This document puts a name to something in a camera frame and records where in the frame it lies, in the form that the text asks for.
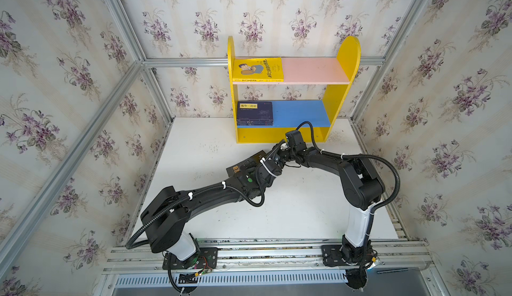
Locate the black paperback book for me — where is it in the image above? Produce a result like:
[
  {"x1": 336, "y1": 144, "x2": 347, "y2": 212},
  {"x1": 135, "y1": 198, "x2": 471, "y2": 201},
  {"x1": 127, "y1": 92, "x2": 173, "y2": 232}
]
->
[{"x1": 226, "y1": 151, "x2": 267, "y2": 177}]

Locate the navy book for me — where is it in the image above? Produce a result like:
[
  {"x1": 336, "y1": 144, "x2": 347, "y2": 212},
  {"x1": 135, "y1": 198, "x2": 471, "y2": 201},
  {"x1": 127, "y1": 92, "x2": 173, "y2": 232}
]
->
[
  {"x1": 237, "y1": 120, "x2": 273, "y2": 125},
  {"x1": 237, "y1": 118, "x2": 273, "y2": 126},
  {"x1": 237, "y1": 125, "x2": 273, "y2": 128}
]

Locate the dark blue text-covered book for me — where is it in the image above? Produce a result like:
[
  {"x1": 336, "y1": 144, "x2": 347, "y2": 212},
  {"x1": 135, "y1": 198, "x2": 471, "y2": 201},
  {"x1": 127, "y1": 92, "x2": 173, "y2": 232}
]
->
[{"x1": 237, "y1": 101, "x2": 273, "y2": 120}]

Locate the yellow paperback book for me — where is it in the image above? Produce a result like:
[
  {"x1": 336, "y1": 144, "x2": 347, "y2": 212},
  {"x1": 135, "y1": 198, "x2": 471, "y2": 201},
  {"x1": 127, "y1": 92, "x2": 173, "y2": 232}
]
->
[{"x1": 232, "y1": 58, "x2": 284, "y2": 82}]

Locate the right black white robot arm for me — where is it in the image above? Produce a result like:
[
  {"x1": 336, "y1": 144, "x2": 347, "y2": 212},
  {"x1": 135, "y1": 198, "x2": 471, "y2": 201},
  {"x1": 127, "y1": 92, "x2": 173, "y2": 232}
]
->
[{"x1": 279, "y1": 130, "x2": 385, "y2": 265}]

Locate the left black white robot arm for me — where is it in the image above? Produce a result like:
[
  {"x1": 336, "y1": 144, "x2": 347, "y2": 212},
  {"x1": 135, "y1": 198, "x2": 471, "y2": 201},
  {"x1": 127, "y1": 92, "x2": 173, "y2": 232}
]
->
[{"x1": 129, "y1": 155, "x2": 287, "y2": 253}]

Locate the yellow pink blue bookshelf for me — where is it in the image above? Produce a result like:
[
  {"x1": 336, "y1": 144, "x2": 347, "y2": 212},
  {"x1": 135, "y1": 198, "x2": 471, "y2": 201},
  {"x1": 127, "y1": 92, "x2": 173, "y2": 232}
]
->
[{"x1": 227, "y1": 36, "x2": 361, "y2": 144}]

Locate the white ventilation grille strip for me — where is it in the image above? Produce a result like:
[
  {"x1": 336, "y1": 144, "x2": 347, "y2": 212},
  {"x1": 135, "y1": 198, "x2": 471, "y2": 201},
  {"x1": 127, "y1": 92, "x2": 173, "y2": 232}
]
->
[{"x1": 115, "y1": 269, "x2": 348, "y2": 289}]

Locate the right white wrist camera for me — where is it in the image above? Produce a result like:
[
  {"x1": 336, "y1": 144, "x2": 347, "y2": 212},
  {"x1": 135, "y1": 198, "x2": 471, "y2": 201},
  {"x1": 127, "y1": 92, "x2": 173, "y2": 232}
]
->
[{"x1": 285, "y1": 130, "x2": 307, "y2": 152}]

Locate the aluminium mounting rail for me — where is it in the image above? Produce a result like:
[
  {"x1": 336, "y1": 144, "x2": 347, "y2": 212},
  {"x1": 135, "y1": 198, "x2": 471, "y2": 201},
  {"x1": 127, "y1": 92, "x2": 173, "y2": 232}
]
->
[{"x1": 101, "y1": 239, "x2": 433, "y2": 275}]

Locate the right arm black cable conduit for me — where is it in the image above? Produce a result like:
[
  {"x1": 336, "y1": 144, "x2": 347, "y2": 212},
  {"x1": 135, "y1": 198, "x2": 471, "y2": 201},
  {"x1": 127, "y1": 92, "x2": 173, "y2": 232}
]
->
[{"x1": 295, "y1": 120, "x2": 401, "y2": 257}]

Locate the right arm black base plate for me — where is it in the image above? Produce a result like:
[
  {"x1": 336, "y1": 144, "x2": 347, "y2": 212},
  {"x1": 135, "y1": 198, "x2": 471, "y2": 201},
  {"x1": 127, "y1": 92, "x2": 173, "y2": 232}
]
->
[{"x1": 321, "y1": 244, "x2": 377, "y2": 268}]

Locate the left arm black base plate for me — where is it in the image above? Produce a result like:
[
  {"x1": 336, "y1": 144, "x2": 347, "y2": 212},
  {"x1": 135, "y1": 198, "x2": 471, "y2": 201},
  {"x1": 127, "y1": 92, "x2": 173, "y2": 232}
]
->
[{"x1": 162, "y1": 247, "x2": 219, "y2": 270}]

